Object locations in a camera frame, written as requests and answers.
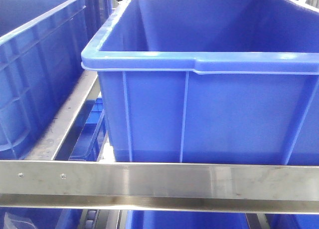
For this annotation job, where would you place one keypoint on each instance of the blue bin middle on shelf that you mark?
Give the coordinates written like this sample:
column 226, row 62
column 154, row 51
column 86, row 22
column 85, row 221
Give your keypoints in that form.
column 210, row 81

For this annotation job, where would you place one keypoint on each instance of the blue bin on shelf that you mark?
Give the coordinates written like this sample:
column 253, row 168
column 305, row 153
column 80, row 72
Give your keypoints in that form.
column 210, row 81
column 40, row 62

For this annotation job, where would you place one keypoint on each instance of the blue bin left on shelf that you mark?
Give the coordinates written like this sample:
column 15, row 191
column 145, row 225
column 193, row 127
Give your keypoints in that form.
column 40, row 62

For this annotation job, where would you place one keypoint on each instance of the low blue bin middle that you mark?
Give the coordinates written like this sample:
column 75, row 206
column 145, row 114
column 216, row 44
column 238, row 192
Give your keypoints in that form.
column 91, row 138

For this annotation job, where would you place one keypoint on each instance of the blue bin lower left corner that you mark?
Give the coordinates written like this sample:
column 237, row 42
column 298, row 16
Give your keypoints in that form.
column 24, row 218

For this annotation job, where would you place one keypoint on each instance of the lower blue bin below rail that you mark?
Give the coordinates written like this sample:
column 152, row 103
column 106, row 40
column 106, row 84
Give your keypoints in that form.
column 185, row 220

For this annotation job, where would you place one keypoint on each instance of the stainless steel shelf rail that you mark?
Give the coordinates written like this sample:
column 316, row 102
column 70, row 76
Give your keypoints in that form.
column 41, row 181

